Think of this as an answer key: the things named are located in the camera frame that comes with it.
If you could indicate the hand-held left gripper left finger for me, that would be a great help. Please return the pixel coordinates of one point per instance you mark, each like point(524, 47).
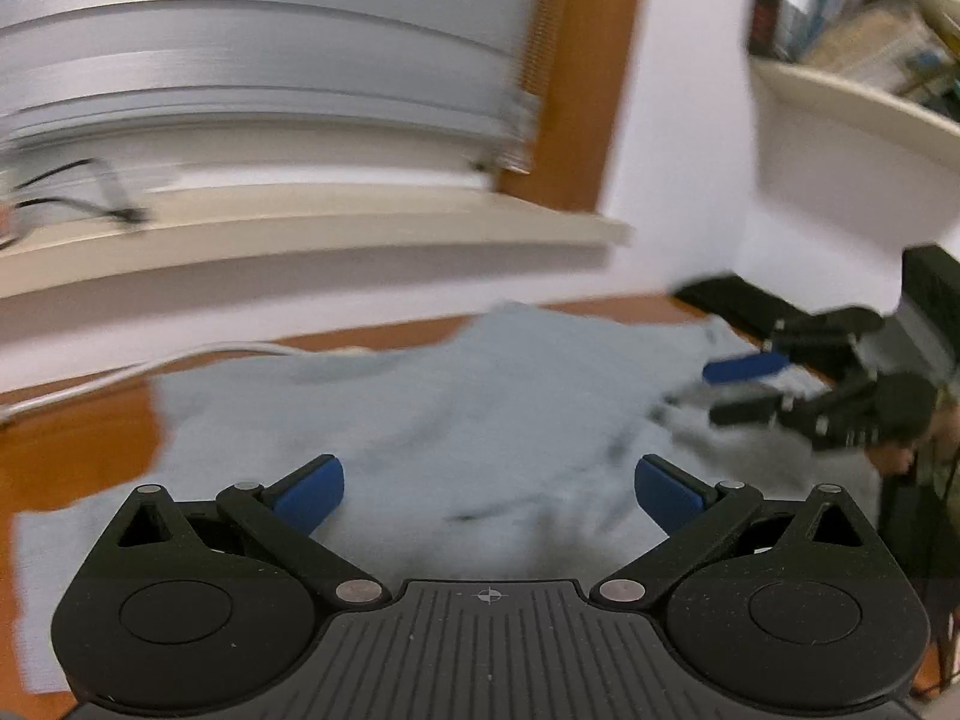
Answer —
point(311, 491)

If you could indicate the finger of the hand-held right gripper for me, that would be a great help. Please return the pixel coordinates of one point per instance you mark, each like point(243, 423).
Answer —
point(757, 412)
point(742, 369)

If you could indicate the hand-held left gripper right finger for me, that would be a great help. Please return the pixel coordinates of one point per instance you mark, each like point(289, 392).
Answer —
point(667, 491)

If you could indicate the grey printed sweatshirt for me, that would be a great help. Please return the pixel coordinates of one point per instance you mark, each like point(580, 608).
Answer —
point(465, 420)

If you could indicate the person's right forearm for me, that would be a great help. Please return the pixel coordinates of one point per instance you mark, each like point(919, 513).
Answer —
point(926, 540)

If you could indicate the person's right hand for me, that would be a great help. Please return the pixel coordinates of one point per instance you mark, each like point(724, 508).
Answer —
point(892, 457)

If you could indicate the black folded garment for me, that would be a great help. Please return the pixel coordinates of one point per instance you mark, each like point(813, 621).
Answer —
point(735, 300)

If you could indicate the beige window sill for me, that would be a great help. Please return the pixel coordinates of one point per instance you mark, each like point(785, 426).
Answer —
point(300, 232)

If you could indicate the stack of magazines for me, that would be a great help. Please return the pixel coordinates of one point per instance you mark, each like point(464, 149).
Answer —
point(877, 37)

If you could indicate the row of thin books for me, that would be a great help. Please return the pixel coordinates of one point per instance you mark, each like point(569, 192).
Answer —
point(817, 0)

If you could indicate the grey window blind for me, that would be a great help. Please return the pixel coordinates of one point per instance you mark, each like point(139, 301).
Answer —
point(225, 67)

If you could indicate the cream wall shelf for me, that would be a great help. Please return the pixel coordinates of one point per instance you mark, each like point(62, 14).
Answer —
point(847, 105)

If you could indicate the wooden window frame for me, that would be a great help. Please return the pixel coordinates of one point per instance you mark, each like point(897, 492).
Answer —
point(585, 75)

